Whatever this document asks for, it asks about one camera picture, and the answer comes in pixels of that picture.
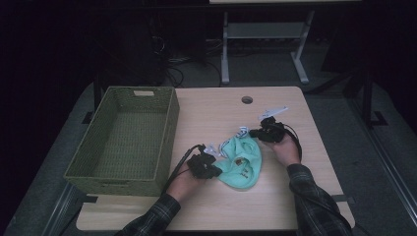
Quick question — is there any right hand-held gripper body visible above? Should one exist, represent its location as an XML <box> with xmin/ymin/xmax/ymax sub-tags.
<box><xmin>258</xmin><ymin>105</ymin><xmax>289</xmax><ymax>145</ymax></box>

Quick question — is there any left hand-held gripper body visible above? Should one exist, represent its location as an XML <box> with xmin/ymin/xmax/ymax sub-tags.
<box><xmin>186</xmin><ymin>143</ymin><xmax>220</xmax><ymax>180</ymax></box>

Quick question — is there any mint green baby garment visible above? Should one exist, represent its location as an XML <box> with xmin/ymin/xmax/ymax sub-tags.
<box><xmin>214</xmin><ymin>126</ymin><xmax>264</xmax><ymax>191</ymax></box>

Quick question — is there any person's right hand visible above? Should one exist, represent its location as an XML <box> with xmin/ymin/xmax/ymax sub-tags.
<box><xmin>267</xmin><ymin>132</ymin><xmax>303</xmax><ymax>168</ymax></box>

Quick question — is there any person's left hand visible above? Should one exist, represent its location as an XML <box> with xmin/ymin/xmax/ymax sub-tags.
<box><xmin>168</xmin><ymin>170</ymin><xmax>207</xmax><ymax>203</ymax></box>

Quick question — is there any green woven basket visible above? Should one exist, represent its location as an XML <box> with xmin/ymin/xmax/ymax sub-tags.
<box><xmin>63</xmin><ymin>86</ymin><xmax>181</xmax><ymax>198</ymax></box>

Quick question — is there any black metal stand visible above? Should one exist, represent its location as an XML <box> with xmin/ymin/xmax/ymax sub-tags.
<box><xmin>342</xmin><ymin>67</ymin><xmax>389</xmax><ymax>129</ymax></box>

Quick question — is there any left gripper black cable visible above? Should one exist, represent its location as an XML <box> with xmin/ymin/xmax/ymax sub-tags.
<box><xmin>161</xmin><ymin>143</ymin><xmax>207</xmax><ymax>196</ymax></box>

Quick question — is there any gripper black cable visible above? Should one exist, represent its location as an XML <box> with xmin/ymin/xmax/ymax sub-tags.
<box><xmin>281</xmin><ymin>122</ymin><xmax>304</xmax><ymax>163</ymax></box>
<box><xmin>161</xmin><ymin>143</ymin><xmax>207</xmax><ymax>196</ymax></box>

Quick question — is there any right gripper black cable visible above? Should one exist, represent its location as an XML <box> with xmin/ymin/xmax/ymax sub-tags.
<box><xmin>281</xmin><ymin>122</ymin><xmax>304</xmax><ymax>163</ymax></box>

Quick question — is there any grey metal frame desk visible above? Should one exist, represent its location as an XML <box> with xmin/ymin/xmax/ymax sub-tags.
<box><xmin>208</xmin><ymin>0</ymin><xmax>362</xmax><ymax>86</ymax></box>

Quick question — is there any tangle of floor cables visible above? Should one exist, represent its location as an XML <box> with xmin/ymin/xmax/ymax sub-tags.
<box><xmin>149</xmin><ymin>33</ymin><xmax>224</xmax><ymax>89</ymax></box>

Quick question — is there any aluminium frame rail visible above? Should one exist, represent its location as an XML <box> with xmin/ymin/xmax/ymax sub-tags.
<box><xmin>40</xmin><ymin>181</ymin><xmax>82</xmax><ymax>236</ymax></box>
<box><xmin>347</xmin><ymin>96</ymin><xmax>417</xmax><ymax>228</ymax></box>

